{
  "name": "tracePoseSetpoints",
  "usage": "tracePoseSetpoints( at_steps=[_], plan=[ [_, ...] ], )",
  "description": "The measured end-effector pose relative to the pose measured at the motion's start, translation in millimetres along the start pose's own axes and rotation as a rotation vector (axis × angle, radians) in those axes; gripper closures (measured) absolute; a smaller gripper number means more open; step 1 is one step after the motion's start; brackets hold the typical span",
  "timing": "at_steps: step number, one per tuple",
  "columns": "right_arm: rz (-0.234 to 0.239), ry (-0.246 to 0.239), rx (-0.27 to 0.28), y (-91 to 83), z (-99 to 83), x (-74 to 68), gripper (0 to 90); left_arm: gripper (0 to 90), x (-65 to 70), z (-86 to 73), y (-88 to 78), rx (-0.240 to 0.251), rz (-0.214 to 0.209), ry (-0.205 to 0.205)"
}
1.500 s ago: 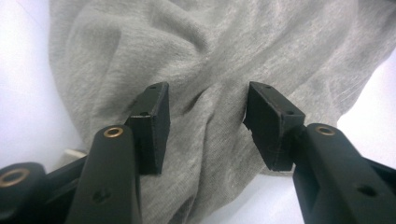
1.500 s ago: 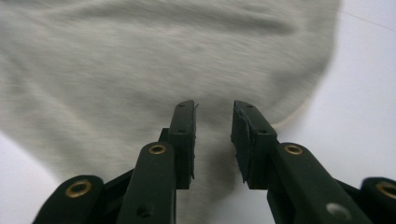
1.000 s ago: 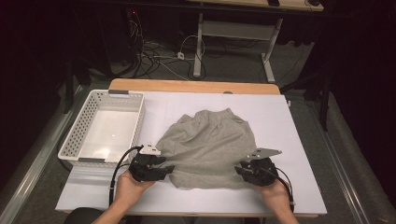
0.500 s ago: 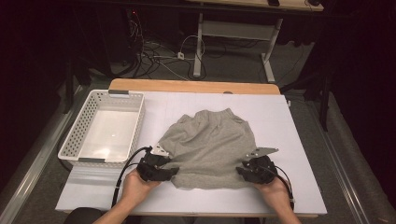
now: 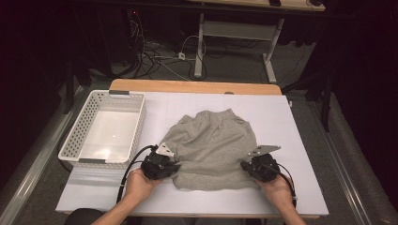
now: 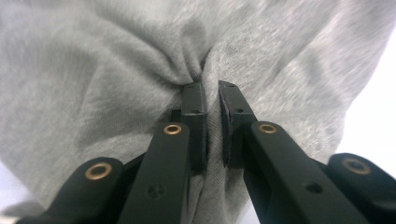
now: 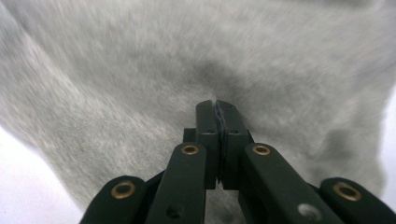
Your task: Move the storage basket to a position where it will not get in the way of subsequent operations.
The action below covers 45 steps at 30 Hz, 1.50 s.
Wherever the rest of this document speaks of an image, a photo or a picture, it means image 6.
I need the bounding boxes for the white table cover board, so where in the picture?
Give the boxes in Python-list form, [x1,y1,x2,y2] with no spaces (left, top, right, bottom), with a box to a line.
[0,26,396,224]

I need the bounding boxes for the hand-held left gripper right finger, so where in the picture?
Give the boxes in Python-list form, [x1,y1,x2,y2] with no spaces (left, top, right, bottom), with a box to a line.
[218,79,259,170]

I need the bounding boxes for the grey shorts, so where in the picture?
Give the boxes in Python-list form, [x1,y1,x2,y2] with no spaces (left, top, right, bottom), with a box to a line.
[0,0,396,224]

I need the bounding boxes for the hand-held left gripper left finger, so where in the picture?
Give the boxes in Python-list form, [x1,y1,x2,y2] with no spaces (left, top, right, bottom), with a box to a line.
[170,81,209,173]

